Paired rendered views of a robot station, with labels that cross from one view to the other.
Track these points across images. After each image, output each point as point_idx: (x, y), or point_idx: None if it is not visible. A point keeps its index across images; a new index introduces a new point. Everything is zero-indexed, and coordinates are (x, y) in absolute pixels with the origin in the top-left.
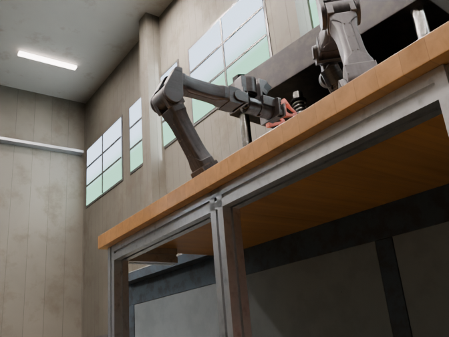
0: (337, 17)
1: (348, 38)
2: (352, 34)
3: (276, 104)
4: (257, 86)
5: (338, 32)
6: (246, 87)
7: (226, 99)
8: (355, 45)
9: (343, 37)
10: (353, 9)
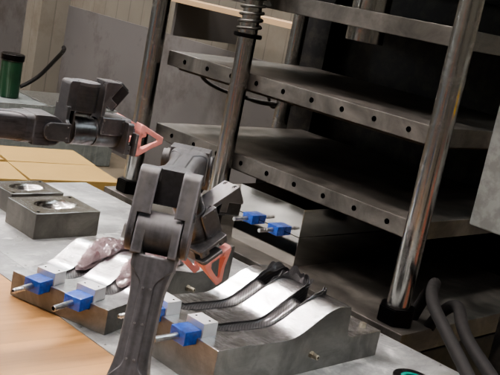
0: (139, 266)
1: (132, 327)
2: (142, 320)
3: (124, 135)
4: (101, 94)
5: (128, 299)
6: (77, 103)
7: (25, 141)
8: (135, 348)
9: (126, 320)
10: (170, 259)
